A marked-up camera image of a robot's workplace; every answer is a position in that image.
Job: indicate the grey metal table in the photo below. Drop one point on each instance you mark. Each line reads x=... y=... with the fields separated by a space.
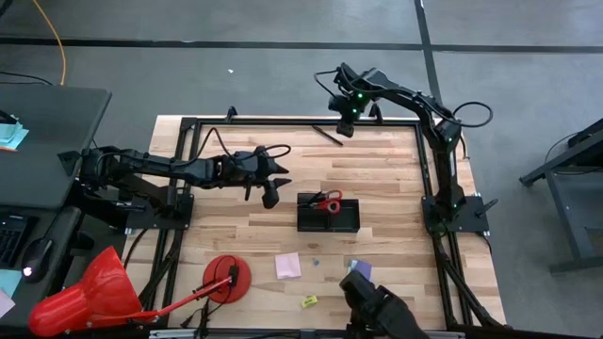
x=565 y=198

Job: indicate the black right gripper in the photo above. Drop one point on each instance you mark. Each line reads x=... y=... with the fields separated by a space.
x=346 y=113

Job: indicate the black computer keyboard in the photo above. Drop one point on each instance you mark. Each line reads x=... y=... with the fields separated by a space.
x=9 y=240

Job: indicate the pale paper sheet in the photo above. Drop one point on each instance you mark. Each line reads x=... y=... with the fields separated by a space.
x=4 y=305

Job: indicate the yellow-green eraser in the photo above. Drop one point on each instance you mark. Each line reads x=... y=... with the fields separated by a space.
x=309 y=301

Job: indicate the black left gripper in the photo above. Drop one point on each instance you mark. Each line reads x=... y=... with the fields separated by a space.
x=249 y=172

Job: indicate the teal paper sheet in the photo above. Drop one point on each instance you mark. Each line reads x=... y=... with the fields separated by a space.
x=8 y=282

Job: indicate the black office desk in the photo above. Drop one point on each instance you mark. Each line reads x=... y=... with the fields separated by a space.
x=47 y=150

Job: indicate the teal paper stack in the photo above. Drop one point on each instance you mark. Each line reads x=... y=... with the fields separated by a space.
x=11 y=136

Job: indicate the pink sticky note pad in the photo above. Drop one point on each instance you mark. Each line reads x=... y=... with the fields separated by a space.
x=288 y=265

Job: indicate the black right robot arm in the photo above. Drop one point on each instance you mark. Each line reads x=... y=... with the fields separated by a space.
x=438 y=141

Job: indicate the black frame hook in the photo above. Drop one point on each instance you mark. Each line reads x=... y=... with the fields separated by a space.
x=375 y=113
x=231 y=113

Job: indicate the red desk lamp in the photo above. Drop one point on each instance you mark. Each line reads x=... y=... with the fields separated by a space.
x=103 y=287

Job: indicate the black mesh desk organizer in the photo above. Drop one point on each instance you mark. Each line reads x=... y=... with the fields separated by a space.
x=330 y=221

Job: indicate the black aluminium table frame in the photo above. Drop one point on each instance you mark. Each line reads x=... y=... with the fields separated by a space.
x=306 y=122

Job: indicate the black computer mouse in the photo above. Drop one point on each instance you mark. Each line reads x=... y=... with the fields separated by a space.
x=37 y=256

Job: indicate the purple sticky note pad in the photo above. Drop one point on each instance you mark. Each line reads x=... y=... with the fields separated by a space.
x=363 y=269

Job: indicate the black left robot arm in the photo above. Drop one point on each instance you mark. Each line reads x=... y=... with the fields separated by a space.
x=155 y=167

